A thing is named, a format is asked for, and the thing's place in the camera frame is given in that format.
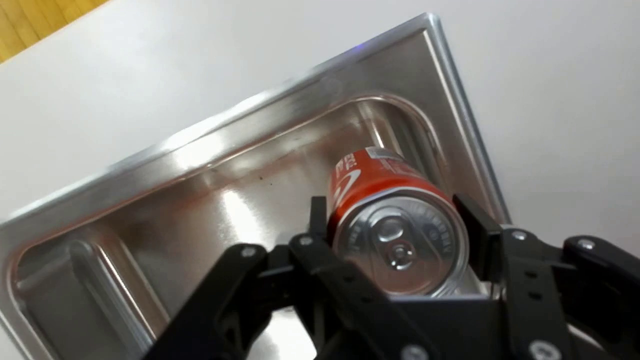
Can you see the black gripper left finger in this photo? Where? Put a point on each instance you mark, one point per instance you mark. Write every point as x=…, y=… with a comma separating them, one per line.
x=333, y=281

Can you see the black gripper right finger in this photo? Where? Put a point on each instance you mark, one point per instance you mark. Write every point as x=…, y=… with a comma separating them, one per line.
x=533, y=286

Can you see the red soda can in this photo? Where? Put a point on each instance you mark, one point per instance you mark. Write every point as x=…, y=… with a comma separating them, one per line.
x=400, y=246

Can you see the stainless steel sink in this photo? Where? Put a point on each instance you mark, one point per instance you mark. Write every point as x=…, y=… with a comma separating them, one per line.
x=200, y=193

